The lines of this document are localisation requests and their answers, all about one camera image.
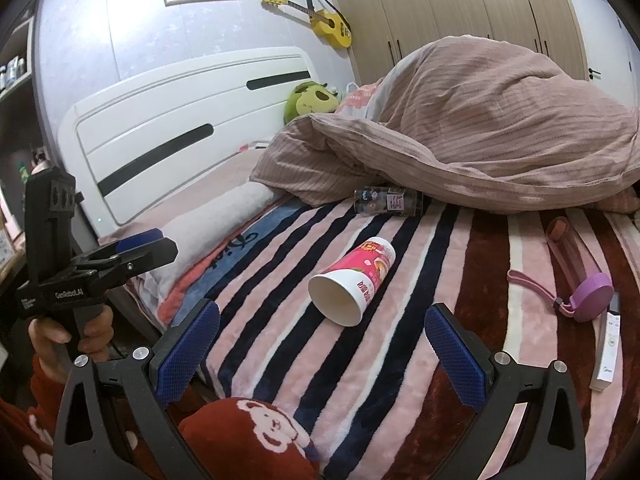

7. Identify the pink white paper cup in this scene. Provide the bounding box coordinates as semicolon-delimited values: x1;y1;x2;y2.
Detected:
308;236;396;327

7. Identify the person's left hand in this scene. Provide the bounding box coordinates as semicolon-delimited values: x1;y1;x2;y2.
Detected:
28;306;114;385

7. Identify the white pillow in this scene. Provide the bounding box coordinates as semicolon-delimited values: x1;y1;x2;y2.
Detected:
116;182;282;326

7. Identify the red monkey-print sleeve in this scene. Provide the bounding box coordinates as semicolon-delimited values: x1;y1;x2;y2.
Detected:
0;353;321;480

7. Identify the white bed headboard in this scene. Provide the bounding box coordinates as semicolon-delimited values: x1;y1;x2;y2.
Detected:
56;47;318;237

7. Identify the striped plush blanket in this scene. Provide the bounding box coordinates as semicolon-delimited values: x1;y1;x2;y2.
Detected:
154;194;640;480

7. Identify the white remote control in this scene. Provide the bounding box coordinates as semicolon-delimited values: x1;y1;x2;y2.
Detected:
590;292;620;392

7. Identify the brown striped duvet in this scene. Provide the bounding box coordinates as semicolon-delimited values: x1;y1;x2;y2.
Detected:
250;36;639;214

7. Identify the green plush toy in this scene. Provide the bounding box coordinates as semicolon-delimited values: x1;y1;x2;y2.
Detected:
284;81;340;124

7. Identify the pink floral pillow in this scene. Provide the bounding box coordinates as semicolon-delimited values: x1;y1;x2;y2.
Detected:
335;79;385;122

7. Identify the yellow ukulele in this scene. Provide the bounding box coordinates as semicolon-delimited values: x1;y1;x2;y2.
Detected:
262;0;352;50

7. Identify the white door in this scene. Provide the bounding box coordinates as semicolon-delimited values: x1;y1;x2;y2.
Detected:
570;0;636;107

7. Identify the wooden wardrobe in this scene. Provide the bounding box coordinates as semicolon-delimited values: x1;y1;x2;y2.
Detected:
335;0;587;84

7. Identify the wall shelf with items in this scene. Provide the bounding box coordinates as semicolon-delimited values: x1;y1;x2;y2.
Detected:
0;18;35;114

